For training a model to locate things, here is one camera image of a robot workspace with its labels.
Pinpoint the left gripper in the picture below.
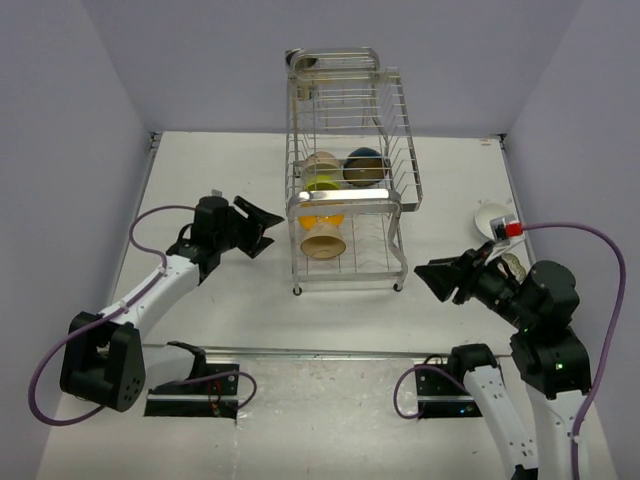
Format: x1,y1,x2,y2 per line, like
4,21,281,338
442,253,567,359
214,196,282,257

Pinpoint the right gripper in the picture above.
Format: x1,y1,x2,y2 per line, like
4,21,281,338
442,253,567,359
415,237,535,327

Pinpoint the beige scalloped bowl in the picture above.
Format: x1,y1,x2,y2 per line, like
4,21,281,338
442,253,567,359
501,253,527,283

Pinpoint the white bowl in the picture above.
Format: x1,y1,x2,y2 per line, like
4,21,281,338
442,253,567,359
473,202,511,240

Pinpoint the dark blue bowl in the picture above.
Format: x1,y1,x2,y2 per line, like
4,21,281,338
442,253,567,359
342,147,387,187

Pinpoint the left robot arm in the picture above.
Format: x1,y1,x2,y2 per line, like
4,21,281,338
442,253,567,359
60,195,284,412

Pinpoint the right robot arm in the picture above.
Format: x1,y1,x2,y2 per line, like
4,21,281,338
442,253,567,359
414,242,595,479

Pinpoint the stainless steel dish rack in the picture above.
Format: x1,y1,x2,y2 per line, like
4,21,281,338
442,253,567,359
285,47,423,296

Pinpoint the yellow orange bowl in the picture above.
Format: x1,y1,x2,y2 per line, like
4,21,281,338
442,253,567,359
297,202,345,231

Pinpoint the beige bowl lower front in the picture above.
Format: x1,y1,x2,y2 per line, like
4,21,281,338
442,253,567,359
300,222,347,260

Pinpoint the lime green bowl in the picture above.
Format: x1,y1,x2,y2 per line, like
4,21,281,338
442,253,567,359
304,174,341,191

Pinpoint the beige patterned bowl upper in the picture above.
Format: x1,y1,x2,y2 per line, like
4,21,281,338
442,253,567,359
301,151,341,176

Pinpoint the steel perforated cutlery holder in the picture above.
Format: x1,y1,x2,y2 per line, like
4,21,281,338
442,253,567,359
285,48,317,101

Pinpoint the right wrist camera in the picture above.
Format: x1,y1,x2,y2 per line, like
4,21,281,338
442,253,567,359
487,215,525,262

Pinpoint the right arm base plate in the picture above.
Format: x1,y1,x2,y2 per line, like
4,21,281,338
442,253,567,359
415,370,482,419

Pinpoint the aluminium table rail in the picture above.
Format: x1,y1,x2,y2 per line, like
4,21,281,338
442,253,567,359
142,342,454,365

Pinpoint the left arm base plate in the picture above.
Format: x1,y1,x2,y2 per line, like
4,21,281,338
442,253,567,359
144,363,239,420

